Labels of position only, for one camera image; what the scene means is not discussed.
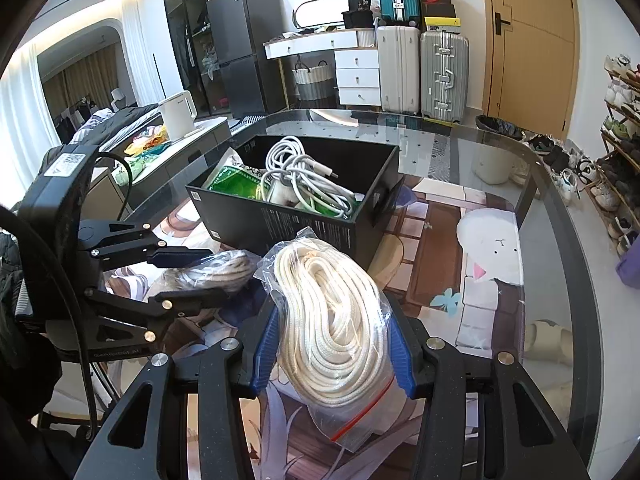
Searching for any shoe rack with shoes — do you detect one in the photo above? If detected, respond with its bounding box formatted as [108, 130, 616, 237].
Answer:
[595, 54, 640, 258]

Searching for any wooden shoe rack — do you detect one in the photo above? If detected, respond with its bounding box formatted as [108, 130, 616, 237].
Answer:
[595, 55, 640, 261]

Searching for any white vanity desk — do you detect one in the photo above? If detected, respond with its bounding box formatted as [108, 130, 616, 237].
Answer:
[263, 30, 383, 108]

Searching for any black case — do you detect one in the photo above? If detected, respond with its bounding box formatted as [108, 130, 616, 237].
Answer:
[341, 10, 376, 29]

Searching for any green packet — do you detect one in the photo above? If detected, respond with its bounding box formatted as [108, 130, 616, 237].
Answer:
[310, 197, 358, 221]
[207, 152, 271, 203]

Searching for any brown curtain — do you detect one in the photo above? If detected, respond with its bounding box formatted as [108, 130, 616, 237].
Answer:
[42, 55, 121, 111]

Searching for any printed table mat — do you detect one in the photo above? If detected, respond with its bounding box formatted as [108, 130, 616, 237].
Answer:
[102, 175, 526, 480]

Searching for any silver suitcase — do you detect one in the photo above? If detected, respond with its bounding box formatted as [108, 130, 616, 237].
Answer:
[419, 30, 471, 123]

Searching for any yellow snack packet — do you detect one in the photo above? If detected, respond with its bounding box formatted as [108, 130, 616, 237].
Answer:
[124, 137, 166, 156]

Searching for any white electric kettle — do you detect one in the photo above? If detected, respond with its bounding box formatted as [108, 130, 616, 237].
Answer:
[158, 91, 197, 142]

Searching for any pale green snack bag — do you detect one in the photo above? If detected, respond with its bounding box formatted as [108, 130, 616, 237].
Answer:
[112, 157, 151, 183]

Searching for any white trash bin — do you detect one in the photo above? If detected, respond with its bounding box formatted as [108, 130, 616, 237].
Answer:
[474, 115, 523, 184]

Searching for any white suitcase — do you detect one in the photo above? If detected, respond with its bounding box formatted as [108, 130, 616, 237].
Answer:
[376, 25, 422, 115]

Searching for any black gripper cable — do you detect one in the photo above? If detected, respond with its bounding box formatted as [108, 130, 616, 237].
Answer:
[0, 152, 133, 428]

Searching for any oval mirror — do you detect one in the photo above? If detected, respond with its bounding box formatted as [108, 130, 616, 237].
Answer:
[292, 0, 351, 28]

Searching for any dark glass wardrobe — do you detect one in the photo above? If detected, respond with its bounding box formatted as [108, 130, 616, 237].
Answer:
[160, 0, 236, 118]

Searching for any cluster of loose shoes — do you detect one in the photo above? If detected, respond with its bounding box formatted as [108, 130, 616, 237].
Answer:
[520, 130, 601, 206]

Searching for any wooden door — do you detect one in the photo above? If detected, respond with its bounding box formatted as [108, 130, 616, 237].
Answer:
[480, 0, 583, 136]

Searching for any small bagged rope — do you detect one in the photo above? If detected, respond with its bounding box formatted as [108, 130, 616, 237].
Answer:
[160, 250, 258, 296]

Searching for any white sheer curtain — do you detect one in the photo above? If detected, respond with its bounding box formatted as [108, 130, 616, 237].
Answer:
[0, 45, 61, 201]

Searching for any thick white cable coil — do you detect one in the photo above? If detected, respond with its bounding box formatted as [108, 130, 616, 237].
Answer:
[257, 135, 363, 221]

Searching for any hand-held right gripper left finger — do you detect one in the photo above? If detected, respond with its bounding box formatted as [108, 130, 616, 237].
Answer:
[75, 305, 281, 480]

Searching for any black storage box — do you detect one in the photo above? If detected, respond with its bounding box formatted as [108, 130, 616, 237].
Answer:
[185, 134, 401, 271]

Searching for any bed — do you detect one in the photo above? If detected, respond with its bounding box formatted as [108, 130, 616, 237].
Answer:
[65, 105, 166, 151]

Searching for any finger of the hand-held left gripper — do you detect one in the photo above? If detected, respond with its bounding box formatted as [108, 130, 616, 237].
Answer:
[84, 284, 232, 322]
[79, 220, 214, 269]

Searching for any large bagged white rope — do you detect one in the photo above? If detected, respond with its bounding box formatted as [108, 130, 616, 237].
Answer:
[252, 226, 401, 456]

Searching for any white slipper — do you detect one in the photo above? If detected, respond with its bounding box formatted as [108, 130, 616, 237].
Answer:
[525, 320, 576, 366]

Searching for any white side cabinet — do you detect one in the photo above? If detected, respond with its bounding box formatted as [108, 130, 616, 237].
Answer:
[87, 117, 233, 221]

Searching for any grey white laundry basket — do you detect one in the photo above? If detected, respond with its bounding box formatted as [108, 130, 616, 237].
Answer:
[291, 57, 335, 102]

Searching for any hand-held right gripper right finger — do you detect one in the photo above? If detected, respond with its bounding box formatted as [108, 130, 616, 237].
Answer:
[385, 300, 596, 480]

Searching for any dark grey fridge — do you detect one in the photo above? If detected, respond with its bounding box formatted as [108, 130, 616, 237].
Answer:
[206, 0, 291, 118]

